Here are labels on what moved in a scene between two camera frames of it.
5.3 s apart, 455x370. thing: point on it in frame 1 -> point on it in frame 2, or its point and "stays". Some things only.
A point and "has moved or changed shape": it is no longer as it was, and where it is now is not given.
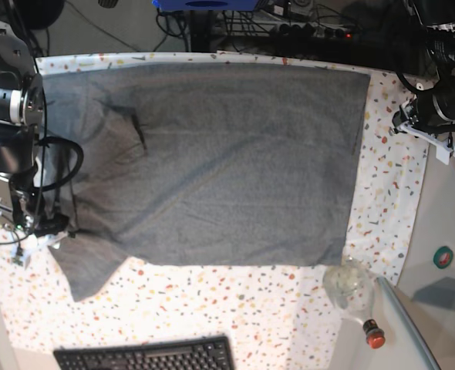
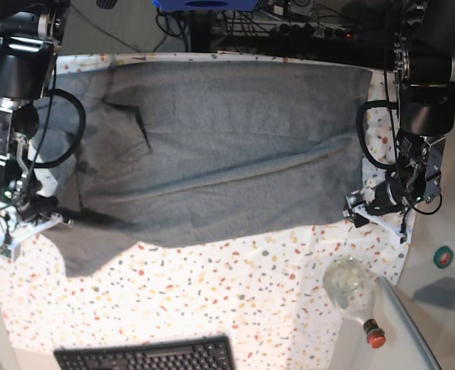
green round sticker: x=443 y=257 stays
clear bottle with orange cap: x=350 y=284 stays
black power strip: x=309 y=31 stays
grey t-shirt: x=205 y=163 has moved or changed shape
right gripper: x=421 y=112 -> x=386 y=197
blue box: x=205 y=5 stays
